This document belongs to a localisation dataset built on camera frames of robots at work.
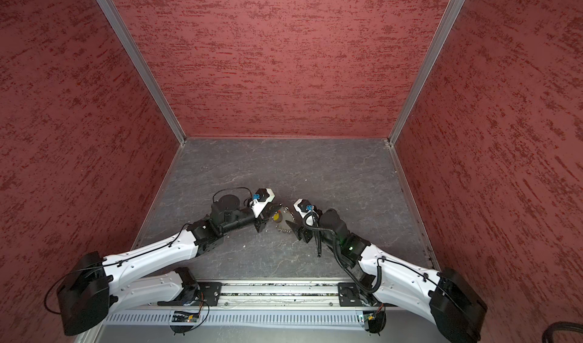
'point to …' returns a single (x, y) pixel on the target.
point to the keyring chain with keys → (277, 217)
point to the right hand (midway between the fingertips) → (292, 219)
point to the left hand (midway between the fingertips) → (279, 209)
